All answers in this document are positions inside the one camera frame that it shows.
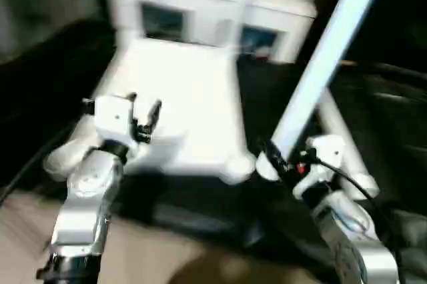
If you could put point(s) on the white plastic table leg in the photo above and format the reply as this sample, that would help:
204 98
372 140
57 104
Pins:
343 137
119 4
327 50
241 4

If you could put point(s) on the white glass-door cabinet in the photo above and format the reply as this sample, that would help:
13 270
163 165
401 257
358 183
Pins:
200 4

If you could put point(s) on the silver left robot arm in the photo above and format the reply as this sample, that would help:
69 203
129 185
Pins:
83 210

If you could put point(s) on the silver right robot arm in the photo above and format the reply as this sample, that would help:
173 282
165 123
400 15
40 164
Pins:
353 237

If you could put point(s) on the black work mat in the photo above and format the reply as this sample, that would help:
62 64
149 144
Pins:
53 84

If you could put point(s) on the white plastic table top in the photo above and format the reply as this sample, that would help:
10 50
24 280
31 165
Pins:
180 104

